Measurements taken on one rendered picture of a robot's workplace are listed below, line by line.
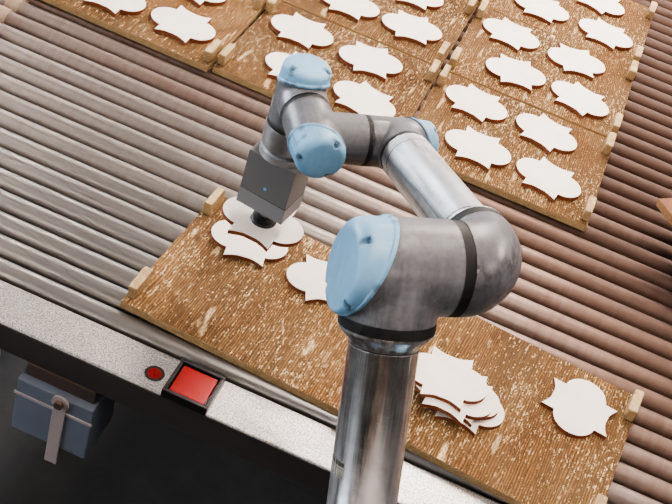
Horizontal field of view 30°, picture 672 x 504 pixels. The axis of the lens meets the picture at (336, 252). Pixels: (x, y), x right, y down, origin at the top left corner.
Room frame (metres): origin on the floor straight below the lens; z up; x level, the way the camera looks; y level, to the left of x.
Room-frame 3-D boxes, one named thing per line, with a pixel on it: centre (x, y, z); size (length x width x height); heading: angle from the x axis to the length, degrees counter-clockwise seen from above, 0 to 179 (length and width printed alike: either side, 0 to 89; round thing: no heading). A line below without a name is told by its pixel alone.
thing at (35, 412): (1.34, 0.34, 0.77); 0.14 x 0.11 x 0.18; 83
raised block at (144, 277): (1.48, 0.29, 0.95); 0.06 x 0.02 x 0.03; 170
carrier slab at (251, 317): (1.57, 0.07, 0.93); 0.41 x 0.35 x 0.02; 80
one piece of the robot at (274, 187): (1.58, 0.12, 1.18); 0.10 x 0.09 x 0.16; 164
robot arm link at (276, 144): (1.56, 0.12, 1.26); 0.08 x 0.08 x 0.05
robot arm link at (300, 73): (1.56, 0.13, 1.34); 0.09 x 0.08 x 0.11; 25
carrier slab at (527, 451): (1.50, -0.34, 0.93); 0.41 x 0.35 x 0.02; 78
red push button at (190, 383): (1.33, 0.14, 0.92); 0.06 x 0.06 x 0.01; 83
